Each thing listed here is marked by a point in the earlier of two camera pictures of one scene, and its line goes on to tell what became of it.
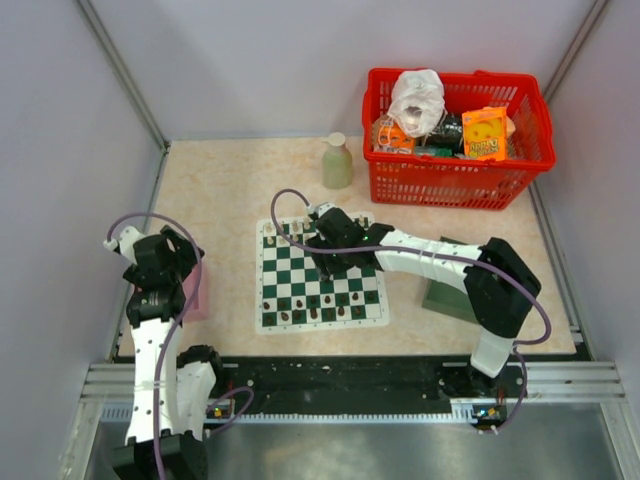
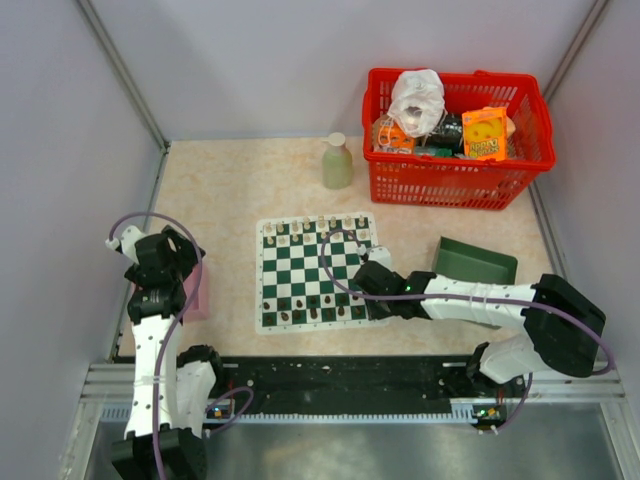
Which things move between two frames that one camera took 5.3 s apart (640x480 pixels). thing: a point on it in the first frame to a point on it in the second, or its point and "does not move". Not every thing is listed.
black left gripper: x=186 y=255 does not move
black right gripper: x=322 y=259 to x=375 y=312
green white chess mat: x=292 y=296 does not move
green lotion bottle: x=337 y=163 does not move
